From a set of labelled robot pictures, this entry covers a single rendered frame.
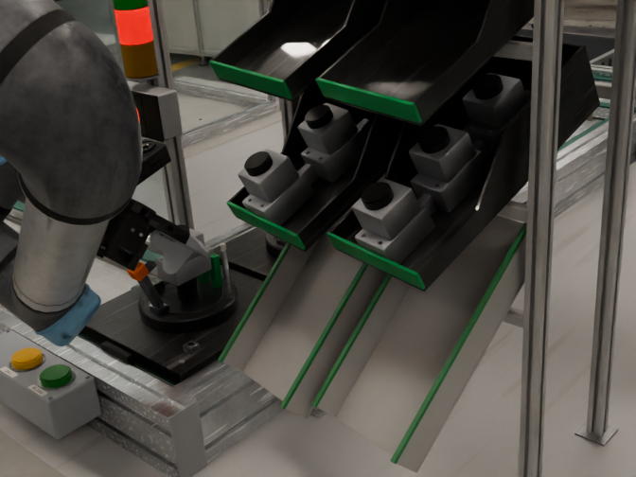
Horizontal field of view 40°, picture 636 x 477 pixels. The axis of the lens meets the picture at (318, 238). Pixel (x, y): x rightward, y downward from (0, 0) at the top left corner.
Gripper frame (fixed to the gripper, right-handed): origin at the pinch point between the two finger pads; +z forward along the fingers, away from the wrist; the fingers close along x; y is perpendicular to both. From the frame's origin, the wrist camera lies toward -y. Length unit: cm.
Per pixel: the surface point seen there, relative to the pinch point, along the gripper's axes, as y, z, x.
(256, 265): -2.8, 17.6, -1.6
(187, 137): -34, 61, -82
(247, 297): 2.9, 11.8, 4.7
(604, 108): -76, 95, 5
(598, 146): -58, 75, 16
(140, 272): 6.7, -5.3, 1.0
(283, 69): -16.4, -24.6, 28.2
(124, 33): -24.0, -11.7, -18.5
